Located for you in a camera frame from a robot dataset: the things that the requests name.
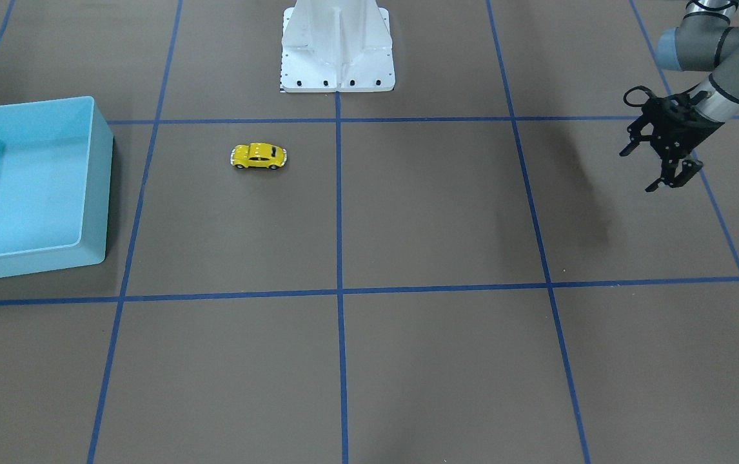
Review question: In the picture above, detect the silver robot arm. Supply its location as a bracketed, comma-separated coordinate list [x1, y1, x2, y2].
[620, 1, 739, 193]

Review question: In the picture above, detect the yellow beetle toy car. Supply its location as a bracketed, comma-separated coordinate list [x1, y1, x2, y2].
[229, 143, 288, 170]

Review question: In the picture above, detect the light blue plastic bin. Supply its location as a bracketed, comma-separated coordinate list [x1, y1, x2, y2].
[0, 96, 113, 278]

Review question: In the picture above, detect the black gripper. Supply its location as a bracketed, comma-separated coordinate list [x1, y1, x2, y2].
[619, 90, 723, 193]

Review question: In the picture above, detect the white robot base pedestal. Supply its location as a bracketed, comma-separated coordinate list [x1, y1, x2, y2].
[279, 1, 396, 93]

